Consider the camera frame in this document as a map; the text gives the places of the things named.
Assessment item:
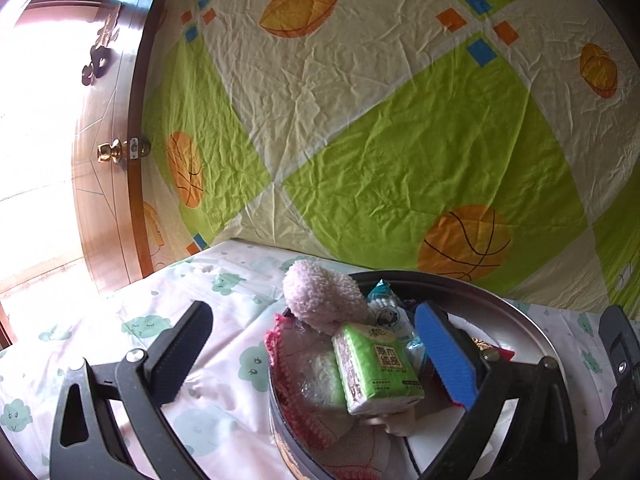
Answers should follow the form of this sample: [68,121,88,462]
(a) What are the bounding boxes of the round cookie tin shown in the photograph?
[267,268,569,480]

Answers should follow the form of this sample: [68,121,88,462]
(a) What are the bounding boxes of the green cream basketball sheet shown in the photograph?
[142,0,639,316]

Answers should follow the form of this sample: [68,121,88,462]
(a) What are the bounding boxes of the cotton swab pack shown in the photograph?
[367,280,427,376]

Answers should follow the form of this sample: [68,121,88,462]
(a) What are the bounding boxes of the dark door ornament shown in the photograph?
[81,3,122,86]

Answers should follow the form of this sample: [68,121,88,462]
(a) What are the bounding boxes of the fluffy pink cloth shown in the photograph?
[282,260,369,336]

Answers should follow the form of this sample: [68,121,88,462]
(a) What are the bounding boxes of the brown wooden door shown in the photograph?
[0,0,184,351]

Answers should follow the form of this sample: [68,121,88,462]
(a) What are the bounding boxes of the brass door knob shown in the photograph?
[96,138,151,164]

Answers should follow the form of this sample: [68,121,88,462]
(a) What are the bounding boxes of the pink crochet-edged cloth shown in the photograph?
[265,313,390,479]

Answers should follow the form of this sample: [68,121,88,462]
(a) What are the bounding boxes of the clear plastic item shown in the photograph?
[283,321,346,413]

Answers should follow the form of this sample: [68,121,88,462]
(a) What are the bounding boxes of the green tissue pack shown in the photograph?
[332,323,425,417]

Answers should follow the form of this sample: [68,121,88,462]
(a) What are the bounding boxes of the red gold drawstring pouch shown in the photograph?
[472,337,515,362]

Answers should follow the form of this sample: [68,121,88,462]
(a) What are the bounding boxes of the pale pink soft cloth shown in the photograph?
[360,406,416,438]

